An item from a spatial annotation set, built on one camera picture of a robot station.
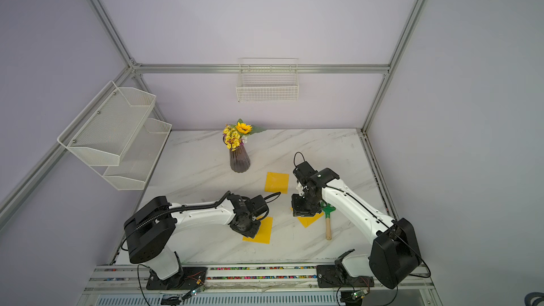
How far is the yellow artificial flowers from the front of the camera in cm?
86

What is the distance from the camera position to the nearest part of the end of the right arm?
1.91 ft

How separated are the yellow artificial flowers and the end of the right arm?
29cm
